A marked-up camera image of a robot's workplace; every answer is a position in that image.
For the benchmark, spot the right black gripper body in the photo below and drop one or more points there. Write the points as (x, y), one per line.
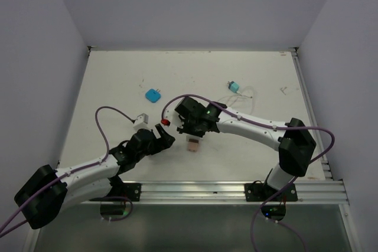
(189, 127)

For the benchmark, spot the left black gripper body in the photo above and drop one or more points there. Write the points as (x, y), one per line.
(155, 144)

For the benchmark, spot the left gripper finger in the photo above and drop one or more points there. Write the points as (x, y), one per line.
(165, 138)
(164, 144)

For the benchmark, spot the brown USB charger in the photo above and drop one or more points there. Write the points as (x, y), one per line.
(193, 145)

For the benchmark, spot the blue plug adapter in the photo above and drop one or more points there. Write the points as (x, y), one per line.
(153, 95)

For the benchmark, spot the teal USB charger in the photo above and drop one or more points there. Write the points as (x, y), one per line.
(233, 86)

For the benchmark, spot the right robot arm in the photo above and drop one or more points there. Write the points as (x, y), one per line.
(292, 140)

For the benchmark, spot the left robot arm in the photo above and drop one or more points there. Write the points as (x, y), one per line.
(49, 191)

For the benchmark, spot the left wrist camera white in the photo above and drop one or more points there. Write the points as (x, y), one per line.
(141, 122)

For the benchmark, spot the left black base bracket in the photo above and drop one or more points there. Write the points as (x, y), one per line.
(131, 190)

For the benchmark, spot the black base bracket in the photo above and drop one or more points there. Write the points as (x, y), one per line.
(258, 191)
(131, 190)

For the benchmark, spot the aluminium mounting rail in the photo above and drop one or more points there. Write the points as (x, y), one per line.
(232, 193)

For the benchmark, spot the right black base bracket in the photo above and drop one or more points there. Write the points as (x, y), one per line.
(258, 191)

